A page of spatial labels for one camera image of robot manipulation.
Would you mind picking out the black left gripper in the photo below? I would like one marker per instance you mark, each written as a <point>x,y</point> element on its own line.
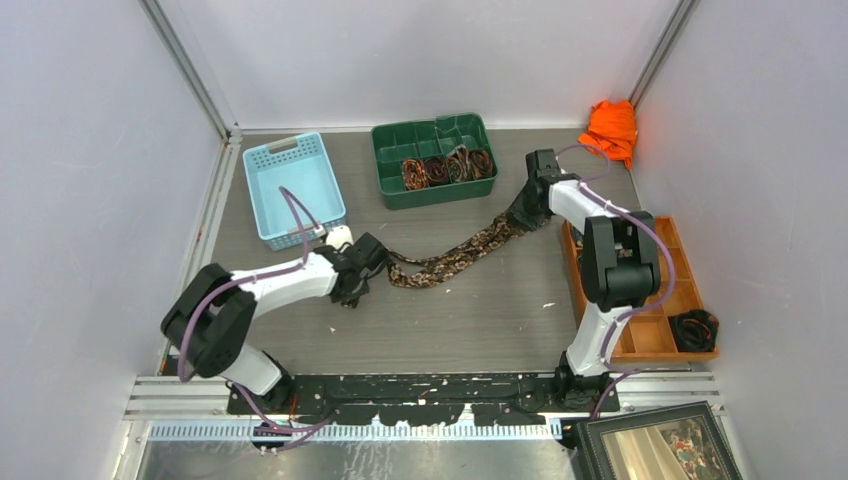
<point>341,296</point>

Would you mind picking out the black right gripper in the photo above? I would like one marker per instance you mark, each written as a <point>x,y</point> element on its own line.
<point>518,211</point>

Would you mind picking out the brown floral tie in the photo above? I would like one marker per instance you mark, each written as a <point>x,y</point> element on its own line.
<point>410,273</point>

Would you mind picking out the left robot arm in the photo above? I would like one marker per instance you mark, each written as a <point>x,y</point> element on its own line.
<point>210,320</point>

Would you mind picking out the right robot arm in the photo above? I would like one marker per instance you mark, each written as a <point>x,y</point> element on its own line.
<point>619,269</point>

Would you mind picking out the brown rolled tie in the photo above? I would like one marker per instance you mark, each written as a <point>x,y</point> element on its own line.
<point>480,163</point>

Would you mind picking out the orange grey rolled tie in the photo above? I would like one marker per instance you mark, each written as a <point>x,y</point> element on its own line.
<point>458,165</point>

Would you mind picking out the green divided plastic bin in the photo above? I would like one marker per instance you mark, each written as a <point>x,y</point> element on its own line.
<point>392,143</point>

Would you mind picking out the dark red rolled tie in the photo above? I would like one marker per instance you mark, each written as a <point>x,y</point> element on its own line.
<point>437,171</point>

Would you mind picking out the multicolour rolled tie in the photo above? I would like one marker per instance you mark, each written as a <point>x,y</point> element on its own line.
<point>414,175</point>

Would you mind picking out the light blue plastic basket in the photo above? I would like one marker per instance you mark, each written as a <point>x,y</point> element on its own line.
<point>290,182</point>

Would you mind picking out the orange cloth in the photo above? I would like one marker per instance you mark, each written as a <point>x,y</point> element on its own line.
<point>612,129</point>

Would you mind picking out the orange wooden divided tray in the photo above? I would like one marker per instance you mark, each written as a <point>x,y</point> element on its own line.
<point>648,337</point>

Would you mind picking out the black rolled tie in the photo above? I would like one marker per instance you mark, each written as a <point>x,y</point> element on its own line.
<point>694,331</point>

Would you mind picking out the framed picture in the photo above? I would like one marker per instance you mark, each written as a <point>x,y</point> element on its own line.
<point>674,442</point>

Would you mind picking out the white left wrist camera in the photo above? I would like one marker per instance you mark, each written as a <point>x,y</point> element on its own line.
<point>339,237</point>

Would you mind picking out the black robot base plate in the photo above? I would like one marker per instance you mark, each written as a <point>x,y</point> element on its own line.
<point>491,399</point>

